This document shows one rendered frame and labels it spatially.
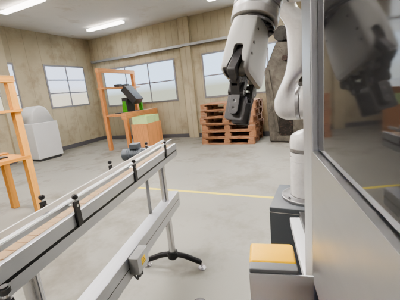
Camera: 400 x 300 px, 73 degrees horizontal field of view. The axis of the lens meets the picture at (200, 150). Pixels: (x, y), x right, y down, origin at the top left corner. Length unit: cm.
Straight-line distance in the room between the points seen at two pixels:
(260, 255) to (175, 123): 784
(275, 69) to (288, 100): 523
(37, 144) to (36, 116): 67
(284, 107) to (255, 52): 56
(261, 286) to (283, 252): 7
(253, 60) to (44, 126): 742
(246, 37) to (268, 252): 35
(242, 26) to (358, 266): 38
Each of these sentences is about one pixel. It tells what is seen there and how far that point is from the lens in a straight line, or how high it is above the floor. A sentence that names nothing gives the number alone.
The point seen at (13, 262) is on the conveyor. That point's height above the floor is 92.
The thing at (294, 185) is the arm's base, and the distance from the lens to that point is 109.
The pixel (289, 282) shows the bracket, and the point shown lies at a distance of 46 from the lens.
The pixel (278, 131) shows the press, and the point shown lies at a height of 27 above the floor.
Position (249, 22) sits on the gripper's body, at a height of 140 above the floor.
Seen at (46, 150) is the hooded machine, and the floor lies 25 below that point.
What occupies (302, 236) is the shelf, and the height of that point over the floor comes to 88.
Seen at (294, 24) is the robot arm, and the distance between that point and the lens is 98.
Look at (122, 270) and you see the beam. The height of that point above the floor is 53.
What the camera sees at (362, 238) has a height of 119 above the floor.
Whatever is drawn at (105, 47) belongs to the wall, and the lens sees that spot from 965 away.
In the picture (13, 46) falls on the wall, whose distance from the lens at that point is 856.
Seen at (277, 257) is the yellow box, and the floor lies 103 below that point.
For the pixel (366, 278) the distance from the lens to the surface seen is 23.
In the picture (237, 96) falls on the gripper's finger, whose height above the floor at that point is 129.
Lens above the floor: 130
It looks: 12 degrees down
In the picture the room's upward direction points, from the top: 6 degrees counter-clockwise
